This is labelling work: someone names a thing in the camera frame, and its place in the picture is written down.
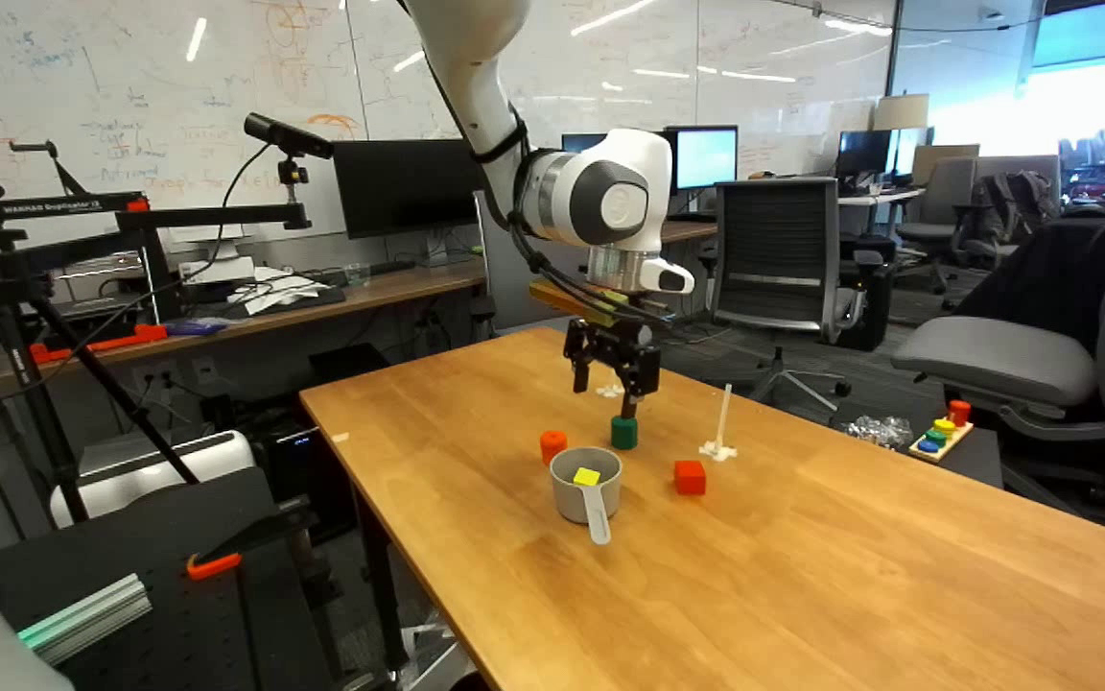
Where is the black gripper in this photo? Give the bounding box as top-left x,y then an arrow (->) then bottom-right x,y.
563,320 -> 658,417

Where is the green cylinder block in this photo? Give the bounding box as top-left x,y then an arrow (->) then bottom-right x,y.
608,413 -> 636,449

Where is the yellow cube block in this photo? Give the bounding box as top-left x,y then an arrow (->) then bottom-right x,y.
571,468 -> 603,486

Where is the orange cube block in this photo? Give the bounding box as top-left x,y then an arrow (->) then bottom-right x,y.
672,459 -> 704,496

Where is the grey measuring cup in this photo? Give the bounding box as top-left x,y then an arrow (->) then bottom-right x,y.
549,446 -> 621,545

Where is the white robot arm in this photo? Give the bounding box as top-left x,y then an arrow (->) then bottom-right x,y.
397,0 -> 695,417

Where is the orange cylinder block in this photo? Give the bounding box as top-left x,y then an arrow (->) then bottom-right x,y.
539,430 -> 566,464

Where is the white peg stand near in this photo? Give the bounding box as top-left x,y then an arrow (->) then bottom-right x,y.
699,382 -> 736,459

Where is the grey chair behind table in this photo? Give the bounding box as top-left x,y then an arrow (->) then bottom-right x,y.
711,178 -> 846,413

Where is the black monitor on desk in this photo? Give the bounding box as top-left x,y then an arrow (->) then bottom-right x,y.
335,139 -> 482,238

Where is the colourful toy block set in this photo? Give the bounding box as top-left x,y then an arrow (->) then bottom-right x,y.
910,400 -> 970,459

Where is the grey office chair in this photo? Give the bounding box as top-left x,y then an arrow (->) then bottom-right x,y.
892,219 -> 1105,512

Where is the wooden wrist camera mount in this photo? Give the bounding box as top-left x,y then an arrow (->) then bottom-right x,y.
529,279 -> 626,323

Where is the black camera tripod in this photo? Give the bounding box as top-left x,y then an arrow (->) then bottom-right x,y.
0,139 -> 314,551

